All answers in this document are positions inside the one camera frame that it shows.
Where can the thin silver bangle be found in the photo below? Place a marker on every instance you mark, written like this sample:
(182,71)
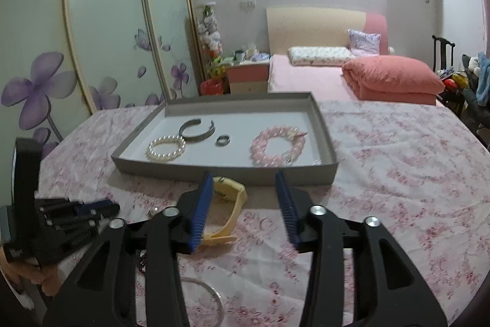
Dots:
(204,304)

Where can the red waste bin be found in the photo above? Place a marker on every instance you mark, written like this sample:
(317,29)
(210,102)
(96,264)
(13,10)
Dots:
(211,87)

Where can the tube of plush toys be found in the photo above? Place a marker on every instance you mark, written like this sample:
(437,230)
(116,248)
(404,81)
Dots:
(210,41)

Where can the white floral pillow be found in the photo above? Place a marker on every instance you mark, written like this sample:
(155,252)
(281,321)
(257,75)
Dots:
(319,56)

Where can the dark mug on cabinet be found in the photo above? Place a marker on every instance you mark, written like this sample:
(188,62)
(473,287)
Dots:
(239,56)

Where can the sliding glass wardrobe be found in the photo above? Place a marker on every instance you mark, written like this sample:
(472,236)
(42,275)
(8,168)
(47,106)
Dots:
(64,60)

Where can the wall power socket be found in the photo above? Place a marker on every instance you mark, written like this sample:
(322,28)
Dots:
(248,5)

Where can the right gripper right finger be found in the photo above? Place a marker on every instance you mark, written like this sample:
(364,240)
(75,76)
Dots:
(388,288)

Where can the silver cuff bangle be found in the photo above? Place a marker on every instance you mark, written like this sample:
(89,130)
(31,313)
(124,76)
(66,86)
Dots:
(195,131)

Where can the folded salmon quilt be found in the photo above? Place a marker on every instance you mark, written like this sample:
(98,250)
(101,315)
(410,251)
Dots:
(392,78)

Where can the pink bed with headboard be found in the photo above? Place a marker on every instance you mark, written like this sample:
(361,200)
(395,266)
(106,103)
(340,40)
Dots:
(316,27)

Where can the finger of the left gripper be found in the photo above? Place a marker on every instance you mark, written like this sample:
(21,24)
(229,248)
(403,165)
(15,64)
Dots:
(57,208)
(96,211)

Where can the dark wooden chair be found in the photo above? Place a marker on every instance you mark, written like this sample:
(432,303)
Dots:
(443,53)

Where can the person's left hand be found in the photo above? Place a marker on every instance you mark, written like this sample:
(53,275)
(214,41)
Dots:
(47,277)

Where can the lilac floral pillow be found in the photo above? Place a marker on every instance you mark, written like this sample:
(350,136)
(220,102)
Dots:
(364,44)

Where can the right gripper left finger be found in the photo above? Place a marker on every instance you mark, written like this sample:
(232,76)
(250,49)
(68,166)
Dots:
(100,290)

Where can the pink bedside cabinet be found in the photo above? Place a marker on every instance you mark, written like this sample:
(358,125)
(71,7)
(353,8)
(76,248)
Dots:
(249,77)

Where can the blue plush clothing pile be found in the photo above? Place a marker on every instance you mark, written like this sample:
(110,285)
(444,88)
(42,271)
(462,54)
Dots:
(476,94)

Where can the pink floral tablecloth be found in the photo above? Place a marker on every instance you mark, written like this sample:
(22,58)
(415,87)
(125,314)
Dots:
(417,168)

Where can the grey shallow cardboard tray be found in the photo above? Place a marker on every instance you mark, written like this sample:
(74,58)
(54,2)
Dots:
(238,120)

